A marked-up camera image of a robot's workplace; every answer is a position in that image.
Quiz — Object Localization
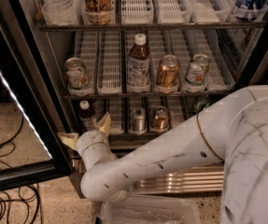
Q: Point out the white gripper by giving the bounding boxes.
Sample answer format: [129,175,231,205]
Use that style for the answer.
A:
[57,112,117,169]

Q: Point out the brown tea bottle bottom shelf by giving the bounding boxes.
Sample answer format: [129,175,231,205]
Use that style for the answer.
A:
[79,100,99,133]

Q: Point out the brown tea bottle shelf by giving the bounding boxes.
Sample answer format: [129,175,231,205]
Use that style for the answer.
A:
[126,34,150,92]
[79,100,99,133]

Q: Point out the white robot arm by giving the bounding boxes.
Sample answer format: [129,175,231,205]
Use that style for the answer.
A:
[59,85,268,224]

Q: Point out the silver can bottom shelf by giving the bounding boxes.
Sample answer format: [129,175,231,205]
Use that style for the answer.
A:
[132,107,146,132]

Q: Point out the black fridge door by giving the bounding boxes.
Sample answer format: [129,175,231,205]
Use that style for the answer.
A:
[0,0,73,191]

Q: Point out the copper can bottom shelf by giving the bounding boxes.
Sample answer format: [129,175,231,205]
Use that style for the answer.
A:
[151,106,169,130]

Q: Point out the brown tea bottle middle shelf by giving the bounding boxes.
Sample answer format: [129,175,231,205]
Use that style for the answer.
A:
[126,34,150,92]

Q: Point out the gold can middle shelf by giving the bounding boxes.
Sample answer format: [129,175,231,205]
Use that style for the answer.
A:
[156,54,180,88]

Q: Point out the green can rear bottom shelf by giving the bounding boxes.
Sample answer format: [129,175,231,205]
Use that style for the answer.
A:
[191,95,211,114]

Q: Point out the stainless fridge base grille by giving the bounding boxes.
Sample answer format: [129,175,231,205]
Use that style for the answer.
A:
[69,149,225,199]

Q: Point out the clear water bottle top shelf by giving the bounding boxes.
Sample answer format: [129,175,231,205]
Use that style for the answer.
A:
[42,0,78,26]

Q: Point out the gold tall can top shelf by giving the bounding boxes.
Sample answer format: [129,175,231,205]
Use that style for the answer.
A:
[82,0,113,25]

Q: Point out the white green can left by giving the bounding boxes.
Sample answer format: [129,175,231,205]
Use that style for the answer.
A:
[64,57,90,90]

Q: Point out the white green can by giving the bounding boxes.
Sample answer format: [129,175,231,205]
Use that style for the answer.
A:
[64,57,90,90]
[185,53,210,86]

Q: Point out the clear plastic bin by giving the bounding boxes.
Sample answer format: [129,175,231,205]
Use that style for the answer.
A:
[100,195,201,224]

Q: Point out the white green can right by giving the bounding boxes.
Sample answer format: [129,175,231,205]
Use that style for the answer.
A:
[185,53,210,86]

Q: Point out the black floor cables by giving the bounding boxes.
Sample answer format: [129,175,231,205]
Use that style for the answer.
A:
[0,115,44,224]

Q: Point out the middle wire shelf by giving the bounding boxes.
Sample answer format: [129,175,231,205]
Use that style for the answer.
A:
[64,91,230,100]

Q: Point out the wire shelf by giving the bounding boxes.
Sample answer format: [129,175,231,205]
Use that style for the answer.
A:
[64,91,230,100]
[36,21,266,32]

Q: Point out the top wire shelf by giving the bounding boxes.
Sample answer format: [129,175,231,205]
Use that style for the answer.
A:
[36,21,266,32]

